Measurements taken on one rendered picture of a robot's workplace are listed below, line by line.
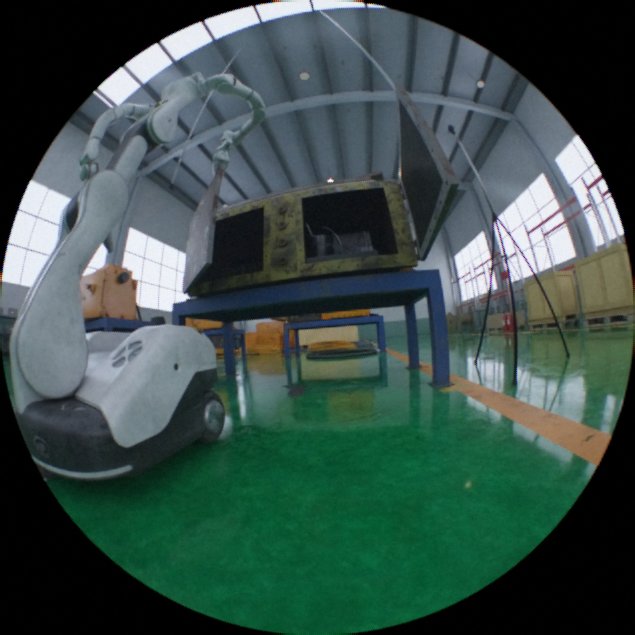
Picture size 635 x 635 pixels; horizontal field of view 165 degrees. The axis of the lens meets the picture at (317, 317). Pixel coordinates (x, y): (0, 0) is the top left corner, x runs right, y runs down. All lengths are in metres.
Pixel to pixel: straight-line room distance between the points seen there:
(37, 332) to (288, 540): 0.56
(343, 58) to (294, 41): 1.72
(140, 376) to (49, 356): 0.22
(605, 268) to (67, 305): 5.10
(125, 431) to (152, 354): 0.17
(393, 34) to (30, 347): 9.44
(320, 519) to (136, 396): 0.39
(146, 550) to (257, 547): 0.18
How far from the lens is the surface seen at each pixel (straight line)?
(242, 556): 0.39
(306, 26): 8.80
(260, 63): 9.18
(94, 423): 0.46
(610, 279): 4.62
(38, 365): 0.54
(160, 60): 9.81
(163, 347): 0.53
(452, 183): 0.63
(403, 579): 0.35
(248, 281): 1.33
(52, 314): 0.55
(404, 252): 1.23
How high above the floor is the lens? 0.31
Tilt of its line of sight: 6 degrees up
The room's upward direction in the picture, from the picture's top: 4 degrees counter-clockwise
